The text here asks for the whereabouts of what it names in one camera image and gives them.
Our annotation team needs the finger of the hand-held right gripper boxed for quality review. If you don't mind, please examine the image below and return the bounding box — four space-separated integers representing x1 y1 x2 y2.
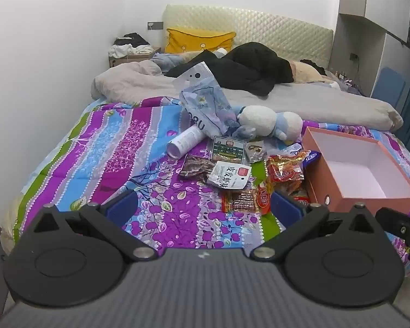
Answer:
376 207 410 238

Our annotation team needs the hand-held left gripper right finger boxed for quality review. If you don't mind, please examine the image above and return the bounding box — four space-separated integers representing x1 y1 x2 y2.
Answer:
251 191 378 261

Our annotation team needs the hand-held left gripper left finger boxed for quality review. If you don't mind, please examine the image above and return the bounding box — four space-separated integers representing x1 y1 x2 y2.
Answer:
31 191 157 262

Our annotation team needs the small red snack packet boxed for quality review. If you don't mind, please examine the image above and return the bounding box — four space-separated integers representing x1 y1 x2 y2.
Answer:
289 189 311 208

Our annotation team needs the large orange red snack packet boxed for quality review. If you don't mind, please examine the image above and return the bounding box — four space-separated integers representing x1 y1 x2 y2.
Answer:
266 150 307 190

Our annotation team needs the brown striped red label packet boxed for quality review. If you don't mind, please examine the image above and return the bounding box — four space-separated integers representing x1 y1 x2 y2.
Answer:
220 184 272 215

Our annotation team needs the pink cardboard box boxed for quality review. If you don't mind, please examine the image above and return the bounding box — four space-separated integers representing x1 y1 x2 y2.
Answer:
301 126 410 214

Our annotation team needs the blue snack packet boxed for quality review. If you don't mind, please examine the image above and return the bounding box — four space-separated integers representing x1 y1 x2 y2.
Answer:
302 150 322 169

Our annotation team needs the small dark snack packet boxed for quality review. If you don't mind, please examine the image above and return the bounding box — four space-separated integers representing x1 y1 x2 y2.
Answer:
245 141 268 163

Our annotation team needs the white snack packet red label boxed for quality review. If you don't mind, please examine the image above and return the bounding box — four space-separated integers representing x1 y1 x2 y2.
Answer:
207 160 253 190

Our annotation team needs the brown dried snack packet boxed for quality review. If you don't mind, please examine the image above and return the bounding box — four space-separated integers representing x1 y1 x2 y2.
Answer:
178 155 215 182

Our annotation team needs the green snack packet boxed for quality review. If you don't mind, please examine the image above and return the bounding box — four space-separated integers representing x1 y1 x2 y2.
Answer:
211 136 245 163

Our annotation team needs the purple floral printed quilt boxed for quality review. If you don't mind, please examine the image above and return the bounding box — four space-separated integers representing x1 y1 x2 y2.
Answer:
12 96 410 277

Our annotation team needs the white cylindrical can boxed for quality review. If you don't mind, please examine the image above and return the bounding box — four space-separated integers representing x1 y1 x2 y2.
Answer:
166 125 206 159

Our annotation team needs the white and blue plush toy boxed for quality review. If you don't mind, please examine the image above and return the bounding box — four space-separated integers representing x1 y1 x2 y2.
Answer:
237 105 304 141

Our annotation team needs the grey duvet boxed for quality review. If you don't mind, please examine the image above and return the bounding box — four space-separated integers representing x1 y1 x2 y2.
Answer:
90 62 404 131

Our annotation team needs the crumpled clear plastic bag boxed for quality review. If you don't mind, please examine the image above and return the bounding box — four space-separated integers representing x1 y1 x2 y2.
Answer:
172 61 260 140

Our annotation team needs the beige pink pillow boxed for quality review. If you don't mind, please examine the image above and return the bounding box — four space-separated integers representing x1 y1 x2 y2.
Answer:
289 60 330 84

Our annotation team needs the cluster of small bedside bottles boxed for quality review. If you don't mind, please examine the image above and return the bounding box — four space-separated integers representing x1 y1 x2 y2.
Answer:
328 70 364 94

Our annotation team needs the black jacket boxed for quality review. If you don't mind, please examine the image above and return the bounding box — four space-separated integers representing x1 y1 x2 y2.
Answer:
166 42 294 97

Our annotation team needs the wooden nightstand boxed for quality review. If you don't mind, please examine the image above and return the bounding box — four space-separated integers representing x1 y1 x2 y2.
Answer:
109 47 162 69

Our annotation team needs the blue grey garment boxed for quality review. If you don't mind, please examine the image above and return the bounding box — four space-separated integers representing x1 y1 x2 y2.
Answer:
150 52 183 75

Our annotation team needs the pile of clothes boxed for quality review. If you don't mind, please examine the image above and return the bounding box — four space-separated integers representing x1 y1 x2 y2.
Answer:
110 32 154 58

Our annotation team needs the cream quilted headboard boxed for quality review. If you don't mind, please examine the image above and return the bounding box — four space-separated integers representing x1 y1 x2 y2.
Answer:
162 4 334 71

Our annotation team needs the yellow pillow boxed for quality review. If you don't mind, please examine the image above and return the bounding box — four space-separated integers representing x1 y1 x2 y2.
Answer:
165 28 237 54

